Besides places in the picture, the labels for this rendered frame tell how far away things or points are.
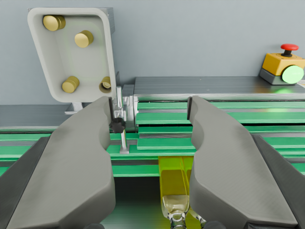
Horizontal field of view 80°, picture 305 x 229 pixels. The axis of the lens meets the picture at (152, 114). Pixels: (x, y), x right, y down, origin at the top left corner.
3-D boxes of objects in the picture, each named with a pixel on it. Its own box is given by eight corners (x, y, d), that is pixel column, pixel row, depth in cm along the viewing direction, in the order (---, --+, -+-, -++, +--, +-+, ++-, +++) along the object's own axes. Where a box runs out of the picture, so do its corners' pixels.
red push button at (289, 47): (282, 59, 48) (287, 46, 46) (273, 55, 51) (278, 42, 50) (297, 59, 48) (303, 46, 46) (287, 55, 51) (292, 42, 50)
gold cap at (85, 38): (78, 30, 47) (72, 32, 43) (92, 29, 47) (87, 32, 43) (81, 44, 49) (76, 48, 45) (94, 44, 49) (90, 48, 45)
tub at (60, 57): (65, 89, 57) (53, 102, 50) (42, 6, 45) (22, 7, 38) (121, 89, 58) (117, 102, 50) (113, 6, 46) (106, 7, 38)
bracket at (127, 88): (124, 113, 55) (121, 127, 49) (121, 84, 50) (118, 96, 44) (135, 113, 55) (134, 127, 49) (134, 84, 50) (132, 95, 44)
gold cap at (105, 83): (112, 83, 50) (115, 77, 54) (99, 80, 50) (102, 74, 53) (110, 94, 52) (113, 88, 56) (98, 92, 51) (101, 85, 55)
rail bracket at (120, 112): (122, 132, 50) (115, 168, 40) (115, 73, 41) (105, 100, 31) (133, 132, 50) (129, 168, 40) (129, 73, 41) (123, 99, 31)
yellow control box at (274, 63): (258, 75, 56) (271, 85, 50) (266, 50, 52) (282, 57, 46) (280, 75, 57) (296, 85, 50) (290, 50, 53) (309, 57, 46)
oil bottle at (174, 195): (157, 150, 55) (162, 225, 37) (157, 135, 52) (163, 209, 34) (176, 150, 55) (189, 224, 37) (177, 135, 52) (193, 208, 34)
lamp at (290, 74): (277, 81, 50) (284, 85, 47) (284, 64, 47) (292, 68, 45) (294, 81, 50) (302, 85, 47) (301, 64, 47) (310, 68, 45)
